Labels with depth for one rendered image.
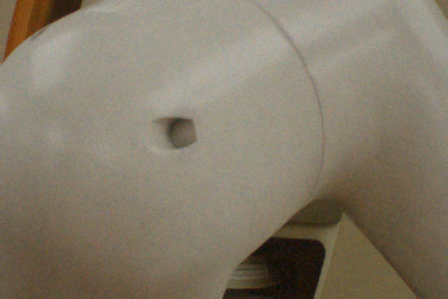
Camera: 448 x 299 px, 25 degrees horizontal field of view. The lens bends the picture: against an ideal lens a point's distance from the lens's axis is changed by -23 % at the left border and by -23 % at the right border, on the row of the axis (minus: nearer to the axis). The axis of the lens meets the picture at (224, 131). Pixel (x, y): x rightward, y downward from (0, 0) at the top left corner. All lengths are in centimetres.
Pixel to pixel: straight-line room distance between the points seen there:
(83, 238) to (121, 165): 3
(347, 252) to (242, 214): 130
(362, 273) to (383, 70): 125
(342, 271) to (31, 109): 135
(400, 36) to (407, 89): 2
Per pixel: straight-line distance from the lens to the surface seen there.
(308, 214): 121
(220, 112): 39
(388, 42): 47
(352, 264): 169
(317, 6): 44
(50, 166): 36
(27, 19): 120
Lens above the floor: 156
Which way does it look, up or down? 3 degrees down
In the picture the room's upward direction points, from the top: 7 degrees clockwise
